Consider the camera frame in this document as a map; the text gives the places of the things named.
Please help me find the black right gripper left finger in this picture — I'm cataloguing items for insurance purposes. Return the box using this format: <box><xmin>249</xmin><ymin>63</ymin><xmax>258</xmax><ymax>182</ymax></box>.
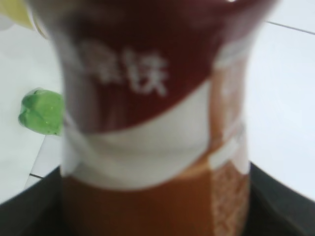
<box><xmin>0</xmin><ymin>168</ymin><xmax>64</xmax><ymax>236</ymax></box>

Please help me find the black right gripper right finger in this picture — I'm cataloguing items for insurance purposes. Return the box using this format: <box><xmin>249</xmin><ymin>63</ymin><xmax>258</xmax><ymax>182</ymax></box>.
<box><xmin>248</xmin><ymin>164</ymin><xmax>315</xmax><ymax>236</ymax></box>

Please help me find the brown Nescafe coffee bottle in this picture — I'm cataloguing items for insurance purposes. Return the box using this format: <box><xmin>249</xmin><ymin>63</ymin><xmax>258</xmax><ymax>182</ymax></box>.
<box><xmin>27</xmin><ymin>0</ymin><xmax>276</xmax><ymax>236</ymax></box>

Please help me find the yellow paper cup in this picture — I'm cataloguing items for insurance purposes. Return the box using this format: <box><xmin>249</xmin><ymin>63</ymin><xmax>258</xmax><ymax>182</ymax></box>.
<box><xmin>0</xmin><ymin>0</ymin><xmax>36</xmax><ymax>31</ymax></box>

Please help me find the green soda bottle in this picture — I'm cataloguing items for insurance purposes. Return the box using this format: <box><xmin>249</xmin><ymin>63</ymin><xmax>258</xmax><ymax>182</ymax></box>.
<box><xmin>18</xmin><ymin>88</ymin><xmax>64</xmax><ymax>136</ymax></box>

